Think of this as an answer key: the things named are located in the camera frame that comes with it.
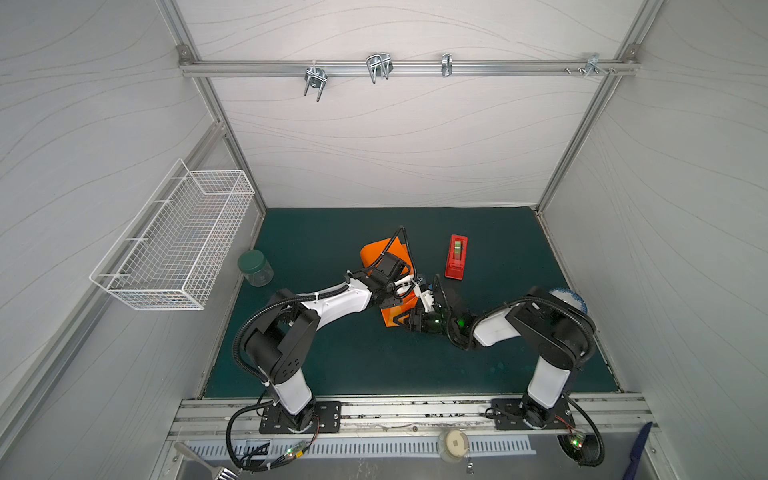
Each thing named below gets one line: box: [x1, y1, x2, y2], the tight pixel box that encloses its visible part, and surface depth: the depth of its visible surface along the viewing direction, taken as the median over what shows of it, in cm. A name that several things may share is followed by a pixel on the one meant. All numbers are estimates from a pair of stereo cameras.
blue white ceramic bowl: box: [549, 288, 588, 314], surface depth 93 cm
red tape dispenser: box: [444, 234, 469, 281], surface depth 102 cm
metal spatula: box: [174, 442, 241, 480], surface depth 67 cm
